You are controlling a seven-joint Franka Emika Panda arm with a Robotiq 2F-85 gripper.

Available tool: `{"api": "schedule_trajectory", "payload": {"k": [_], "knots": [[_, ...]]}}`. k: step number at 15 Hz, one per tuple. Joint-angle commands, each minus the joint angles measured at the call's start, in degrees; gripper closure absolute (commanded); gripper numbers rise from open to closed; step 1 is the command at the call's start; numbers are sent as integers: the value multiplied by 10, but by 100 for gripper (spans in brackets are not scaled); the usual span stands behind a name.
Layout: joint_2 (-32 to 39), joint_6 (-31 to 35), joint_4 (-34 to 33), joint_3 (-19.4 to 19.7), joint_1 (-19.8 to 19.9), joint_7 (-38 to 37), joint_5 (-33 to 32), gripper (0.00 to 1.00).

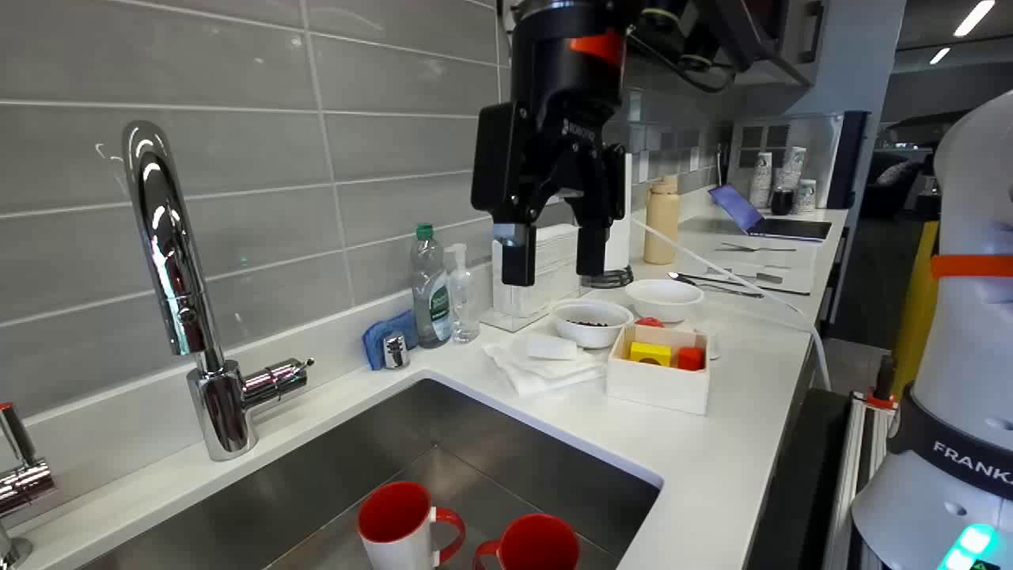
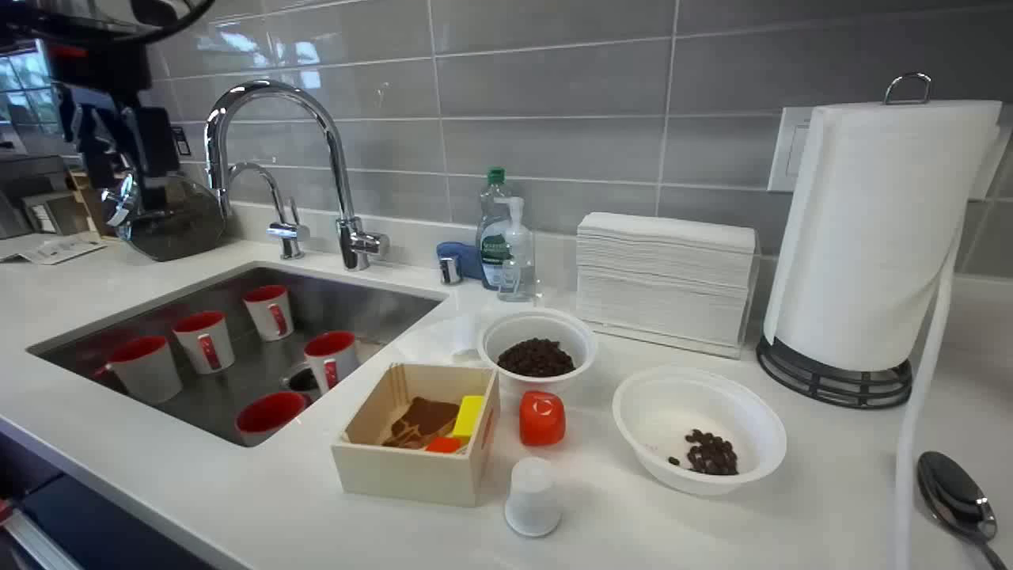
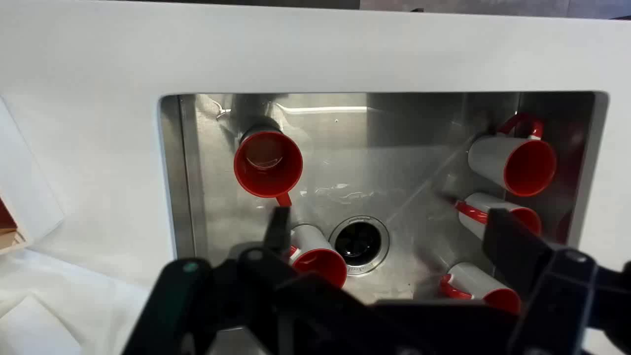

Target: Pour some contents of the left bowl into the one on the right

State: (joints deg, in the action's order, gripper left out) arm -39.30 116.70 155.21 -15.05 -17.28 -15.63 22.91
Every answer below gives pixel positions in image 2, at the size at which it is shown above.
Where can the green dish soap bottle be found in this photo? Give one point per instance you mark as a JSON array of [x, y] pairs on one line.
[[493, 210]]

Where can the stainless steel sink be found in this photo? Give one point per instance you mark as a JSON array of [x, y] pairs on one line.
[[353, 305]]

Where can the small orange toy piece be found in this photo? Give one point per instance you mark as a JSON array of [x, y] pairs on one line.
[[443, 446]]

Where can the brown flat toy piece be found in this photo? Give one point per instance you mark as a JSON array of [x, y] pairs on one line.
[[420, 419]]

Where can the tall chrome faucet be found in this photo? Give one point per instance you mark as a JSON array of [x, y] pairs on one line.
[[316, 116]]

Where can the small white plastic cup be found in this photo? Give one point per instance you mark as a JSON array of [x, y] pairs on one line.
[[532, 501]]

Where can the red and white mug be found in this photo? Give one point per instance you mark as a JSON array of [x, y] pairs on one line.
[[147, 375], [331, 366], [270, 415], [208, 347], [270, 319]]

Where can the small picture frame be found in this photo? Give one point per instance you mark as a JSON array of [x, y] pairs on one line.
[[53, 215]]

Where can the small white bowl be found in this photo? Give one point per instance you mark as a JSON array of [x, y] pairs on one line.
[[532, 321]]

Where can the light wooden box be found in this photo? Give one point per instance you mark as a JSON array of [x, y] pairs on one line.
[[411, 478]]

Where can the folded white napkin stack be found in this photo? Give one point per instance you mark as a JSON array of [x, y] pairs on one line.
[[666, 279]]

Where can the white printed booklet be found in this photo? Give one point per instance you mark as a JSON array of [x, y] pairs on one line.
[[63, 251]]

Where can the small chrome faucet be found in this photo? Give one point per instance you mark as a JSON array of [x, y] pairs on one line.
[[285, 231]]

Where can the red tomato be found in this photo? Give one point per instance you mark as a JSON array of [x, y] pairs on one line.
[[541, 419]]

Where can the yellow block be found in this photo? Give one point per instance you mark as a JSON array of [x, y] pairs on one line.
[[467, 415]]

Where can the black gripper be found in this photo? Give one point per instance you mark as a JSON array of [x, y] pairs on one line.
[[99, 73]]

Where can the roasted coffee bean pile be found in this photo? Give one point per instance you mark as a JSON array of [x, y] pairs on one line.
[[711, 455], [537, 360]]

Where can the small clear pump bottle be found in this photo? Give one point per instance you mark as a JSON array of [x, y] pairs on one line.
[[518, 265]]

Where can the dark metal spoon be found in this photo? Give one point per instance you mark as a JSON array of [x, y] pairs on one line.
[[950, 491]]

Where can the white paper towel roll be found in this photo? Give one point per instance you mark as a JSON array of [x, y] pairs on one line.
[[875, 232]]

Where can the large white bowl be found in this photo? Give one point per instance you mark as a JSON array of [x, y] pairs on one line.
[[675, 408]]

